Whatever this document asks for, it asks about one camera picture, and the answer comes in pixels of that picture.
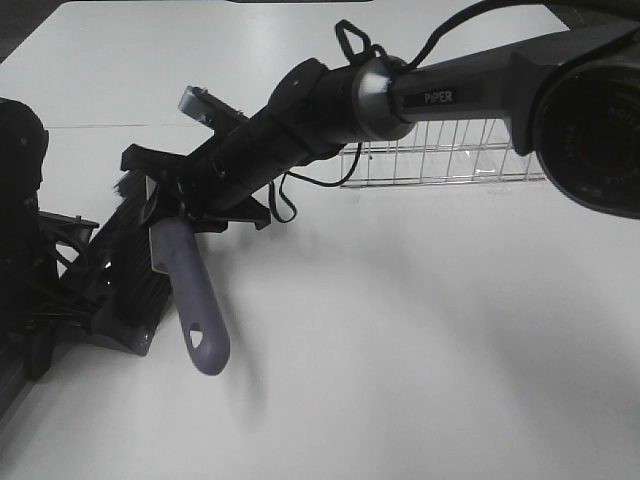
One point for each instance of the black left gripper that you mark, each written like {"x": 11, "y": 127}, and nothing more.
{"x": 41, "y": 252}

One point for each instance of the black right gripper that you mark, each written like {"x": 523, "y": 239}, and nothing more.
{"x": 227, "y": 171}

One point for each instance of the purple plastic dustpan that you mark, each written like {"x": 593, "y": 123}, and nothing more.
{"x": 123, "y": 297}

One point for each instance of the purple hand brush black bristles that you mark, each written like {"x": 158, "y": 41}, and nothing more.
{"x": 174, "y": 253}

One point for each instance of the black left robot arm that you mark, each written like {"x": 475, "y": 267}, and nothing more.
{"x": 24, "y": 144}

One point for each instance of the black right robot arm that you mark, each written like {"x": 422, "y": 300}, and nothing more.
{"x": 571, "y": 98}

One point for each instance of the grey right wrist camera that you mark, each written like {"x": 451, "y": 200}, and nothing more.
{"x": 206, "y": 109}

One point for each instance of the chrome wire dish rack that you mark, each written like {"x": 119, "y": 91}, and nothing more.
{"x": 445, "y": 152}

